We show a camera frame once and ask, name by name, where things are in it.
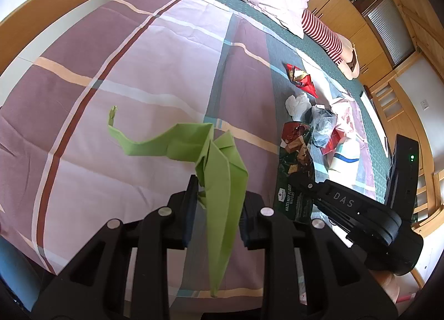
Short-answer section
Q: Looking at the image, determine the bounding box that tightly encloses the white tissue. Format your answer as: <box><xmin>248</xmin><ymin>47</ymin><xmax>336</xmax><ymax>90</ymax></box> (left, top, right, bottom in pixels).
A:
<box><xmin>285</xmin><ymin>94</ymin><xmax>311</xmax><ymax>121</ymax></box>

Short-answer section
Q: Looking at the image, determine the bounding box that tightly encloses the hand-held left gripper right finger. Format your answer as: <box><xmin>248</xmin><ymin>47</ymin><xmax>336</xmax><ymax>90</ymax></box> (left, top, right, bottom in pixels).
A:
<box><xmin>239</xmin><ymin>191</ymin><xmax>399</xmax><ymax>320</ymax></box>

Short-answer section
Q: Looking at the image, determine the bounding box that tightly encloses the small red box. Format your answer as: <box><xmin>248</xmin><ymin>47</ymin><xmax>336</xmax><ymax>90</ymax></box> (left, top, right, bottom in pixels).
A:
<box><xmin>321</xmin><ymin>129</ymin><xmax>342</xmax><ymax>156</ymax></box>

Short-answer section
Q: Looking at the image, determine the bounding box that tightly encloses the person's right hand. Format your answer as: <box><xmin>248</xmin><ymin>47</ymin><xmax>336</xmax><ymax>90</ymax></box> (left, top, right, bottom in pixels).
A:
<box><xmin>369</xmin><ymin>269</ymin><xmax>399</xmax><ymax>303</ymax></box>

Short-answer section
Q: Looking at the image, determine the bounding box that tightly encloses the frosted glass window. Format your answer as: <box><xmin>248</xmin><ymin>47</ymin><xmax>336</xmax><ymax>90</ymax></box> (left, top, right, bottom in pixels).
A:
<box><xmin>366</xmin><ymin>0</ymin><xmax>415</xmax><ymax>67</ymax></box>

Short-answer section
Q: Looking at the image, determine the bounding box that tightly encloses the blue object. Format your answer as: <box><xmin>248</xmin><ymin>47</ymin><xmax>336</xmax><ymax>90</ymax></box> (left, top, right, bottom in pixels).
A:
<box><xmin>0</xmin><ymin>237</ymin><xmax>39</xmax><ymax>307</ymax></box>

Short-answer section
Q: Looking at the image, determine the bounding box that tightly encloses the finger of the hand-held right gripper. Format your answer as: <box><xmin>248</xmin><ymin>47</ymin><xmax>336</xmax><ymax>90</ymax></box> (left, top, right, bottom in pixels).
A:
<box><xmin>312</xmin><ymin>201</ymin><xmax>358</xmax><ymax>237</ymax></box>
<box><xmin>301</xmin><ymin>178</ymin><xmax>380</xmax><ymax>216</ymax></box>

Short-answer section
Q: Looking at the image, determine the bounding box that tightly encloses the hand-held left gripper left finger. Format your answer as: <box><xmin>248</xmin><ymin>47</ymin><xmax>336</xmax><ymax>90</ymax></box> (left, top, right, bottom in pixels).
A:
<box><xmin>35</xmin><ymin>174</ymin><xmax>200</xmax><ymax>320</ymax></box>

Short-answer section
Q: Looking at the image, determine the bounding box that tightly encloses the green patterned mattress pad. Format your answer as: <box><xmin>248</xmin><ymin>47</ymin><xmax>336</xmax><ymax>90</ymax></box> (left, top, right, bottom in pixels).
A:
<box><xmin>170</xmin><ymin>0</ymin><xmax>392</xmax><ymax>161</ymax></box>

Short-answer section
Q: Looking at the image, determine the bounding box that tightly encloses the dark wafer snack packet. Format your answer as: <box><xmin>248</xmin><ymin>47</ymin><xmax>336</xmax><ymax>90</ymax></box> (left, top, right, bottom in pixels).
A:
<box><xmin>274</xmin><ymin>121</ymin><xmax>316</xmax><ymax>224</ymax></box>

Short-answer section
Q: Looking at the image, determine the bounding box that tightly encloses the white bag with blue stripe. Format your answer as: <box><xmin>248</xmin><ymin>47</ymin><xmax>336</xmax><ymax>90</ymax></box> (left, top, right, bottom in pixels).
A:
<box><xmin>328</xmin><ymin>139</ymin><xmax>365</xmax><ymax>185</ymax></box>

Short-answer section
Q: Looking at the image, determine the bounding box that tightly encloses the clear plastic bag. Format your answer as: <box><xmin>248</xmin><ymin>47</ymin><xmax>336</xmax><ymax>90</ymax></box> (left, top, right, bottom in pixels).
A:
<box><xmin>310</xmin><ymin>105</ymin><xmax>338</xmax><ymax>147</ymax></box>

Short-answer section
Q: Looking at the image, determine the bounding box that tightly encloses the plush toy with striped shirt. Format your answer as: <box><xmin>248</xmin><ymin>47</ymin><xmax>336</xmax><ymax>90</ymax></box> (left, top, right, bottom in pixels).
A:
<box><xmin>301</xmin><ymin>9</ymin><xmax>361</xmax><ymax>80</ymax></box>

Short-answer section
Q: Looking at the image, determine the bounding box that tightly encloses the plaid pink grey bed sheet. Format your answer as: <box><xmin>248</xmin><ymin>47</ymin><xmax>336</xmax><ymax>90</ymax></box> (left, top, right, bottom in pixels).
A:
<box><xmin>0</xmin><ymin>0</ymin><xmax>379</xmax><ymax>298</ymax></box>

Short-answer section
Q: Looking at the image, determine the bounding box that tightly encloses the wooden wall cabinet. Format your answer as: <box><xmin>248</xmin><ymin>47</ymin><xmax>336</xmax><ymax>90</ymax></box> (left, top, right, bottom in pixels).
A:
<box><xmin>305</xmin><ymin>0</ymin><xmax>396</xmax><ymax>84</ymax></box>

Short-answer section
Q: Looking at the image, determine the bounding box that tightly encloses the red snack wrapper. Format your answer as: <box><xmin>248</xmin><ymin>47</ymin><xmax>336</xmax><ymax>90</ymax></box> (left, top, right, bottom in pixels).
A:
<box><xmin>285</xmin><ymin>62</ymin><xmax>318</xmax><ymax>98</ymax></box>

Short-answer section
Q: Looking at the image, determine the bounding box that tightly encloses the green paper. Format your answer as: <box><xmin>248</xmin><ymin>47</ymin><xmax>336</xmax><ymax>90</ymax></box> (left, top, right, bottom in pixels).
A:
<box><xmin>107</xmin><ymin>105</ymin><xmax>249</xmax><ymax>299</ymax></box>

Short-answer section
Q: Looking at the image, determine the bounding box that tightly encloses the pink plastic packet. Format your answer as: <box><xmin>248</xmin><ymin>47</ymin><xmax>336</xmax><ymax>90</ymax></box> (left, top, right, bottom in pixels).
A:
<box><xmin>328</xmin><ymin>98</ymin><xmax>361</xmax><ymax>140</ymax></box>

